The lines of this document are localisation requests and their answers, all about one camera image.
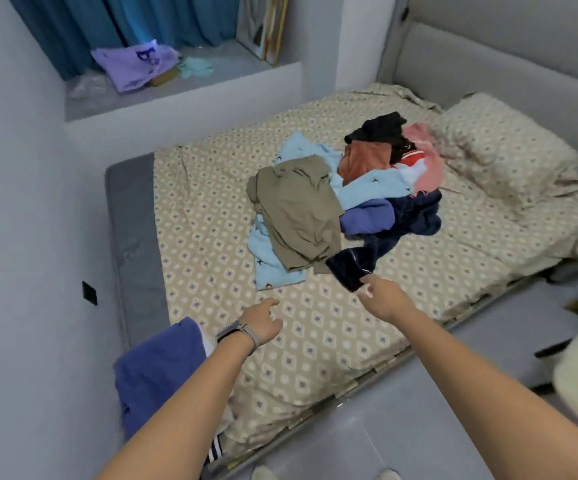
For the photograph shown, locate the leaning wooden picture frames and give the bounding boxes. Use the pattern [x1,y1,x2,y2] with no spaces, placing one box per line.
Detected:
[236,0,292,67]

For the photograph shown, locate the teal small item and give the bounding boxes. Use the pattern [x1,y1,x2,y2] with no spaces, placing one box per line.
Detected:
[178,57,216,82]

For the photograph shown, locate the rust brown garment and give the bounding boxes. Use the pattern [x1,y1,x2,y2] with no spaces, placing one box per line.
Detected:
[335,141,396,187]

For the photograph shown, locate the white red-striped zip jacket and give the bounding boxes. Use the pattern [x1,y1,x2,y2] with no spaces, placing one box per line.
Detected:
[201,327,238,436]

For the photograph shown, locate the person's left forearm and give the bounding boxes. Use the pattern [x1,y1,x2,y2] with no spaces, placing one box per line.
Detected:
[94,335,258,480]

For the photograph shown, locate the purple cloth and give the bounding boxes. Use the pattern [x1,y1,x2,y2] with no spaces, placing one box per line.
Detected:
[90,41,182,95]

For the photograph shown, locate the light blue fleece pajama pants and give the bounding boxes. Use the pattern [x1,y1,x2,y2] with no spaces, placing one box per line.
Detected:
[247,213,312,292]

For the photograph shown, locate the small wooden box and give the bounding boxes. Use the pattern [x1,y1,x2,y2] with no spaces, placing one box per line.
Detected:
[149,65,183,89]

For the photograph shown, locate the navy velvet garment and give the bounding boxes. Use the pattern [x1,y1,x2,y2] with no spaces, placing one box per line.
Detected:
[325,189,446,294]

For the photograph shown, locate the patterned beige pillow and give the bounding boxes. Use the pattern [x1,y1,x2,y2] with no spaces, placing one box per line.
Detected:
[429,91,578,212]

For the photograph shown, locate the grey band wristwatch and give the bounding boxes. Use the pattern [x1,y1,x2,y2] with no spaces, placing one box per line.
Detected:
[216,319,262,356]

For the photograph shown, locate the blue curtain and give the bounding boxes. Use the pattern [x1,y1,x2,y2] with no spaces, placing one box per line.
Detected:
[7,0,242,82]

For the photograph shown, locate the light blue fleece garment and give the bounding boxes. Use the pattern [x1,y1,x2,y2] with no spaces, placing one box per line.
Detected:
[272,131,428,213]

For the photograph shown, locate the olive green trousers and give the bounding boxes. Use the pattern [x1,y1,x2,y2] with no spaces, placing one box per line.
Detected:
[246,153,346,273]

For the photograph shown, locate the person's right forearm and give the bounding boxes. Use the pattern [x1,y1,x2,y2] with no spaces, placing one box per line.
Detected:
[399,307,578,480]

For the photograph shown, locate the bed with patterned beige sheet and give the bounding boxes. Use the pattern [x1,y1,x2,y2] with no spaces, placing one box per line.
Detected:
[104,0,578,471]

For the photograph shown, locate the pink shirt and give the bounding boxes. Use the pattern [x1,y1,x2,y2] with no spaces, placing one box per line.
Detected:
[399,121,447,195]

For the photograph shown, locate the person's right hand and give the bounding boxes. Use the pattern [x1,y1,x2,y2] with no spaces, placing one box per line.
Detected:
[355,273,420,326]

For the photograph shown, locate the grey upholstered headboard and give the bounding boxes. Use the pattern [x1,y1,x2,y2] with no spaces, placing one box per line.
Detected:
[377,0,578,212]

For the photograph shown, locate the clear plastic bag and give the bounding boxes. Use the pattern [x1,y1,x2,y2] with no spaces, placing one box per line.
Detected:
[68,73,116,102]

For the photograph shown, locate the person's left hand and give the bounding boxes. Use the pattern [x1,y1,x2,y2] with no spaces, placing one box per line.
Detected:
[237,297,285,348]

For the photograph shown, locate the black garment yellow print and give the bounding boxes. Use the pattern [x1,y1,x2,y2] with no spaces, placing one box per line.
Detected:
[343,111,411,149]

